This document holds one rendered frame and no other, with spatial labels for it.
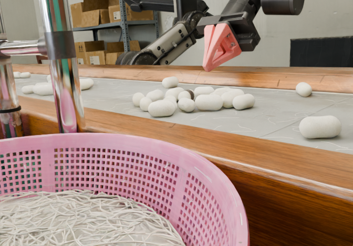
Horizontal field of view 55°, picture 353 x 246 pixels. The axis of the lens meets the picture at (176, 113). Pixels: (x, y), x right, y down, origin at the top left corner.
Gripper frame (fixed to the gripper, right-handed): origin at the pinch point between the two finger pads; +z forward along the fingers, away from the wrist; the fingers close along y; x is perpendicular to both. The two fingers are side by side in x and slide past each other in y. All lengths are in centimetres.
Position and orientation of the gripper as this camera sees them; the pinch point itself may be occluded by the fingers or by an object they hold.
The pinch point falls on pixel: (207, 65)
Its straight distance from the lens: 58.5
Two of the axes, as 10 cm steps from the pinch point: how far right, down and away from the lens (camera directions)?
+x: 5.1, 6.1, 6.1
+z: -4.8, 7.9, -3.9
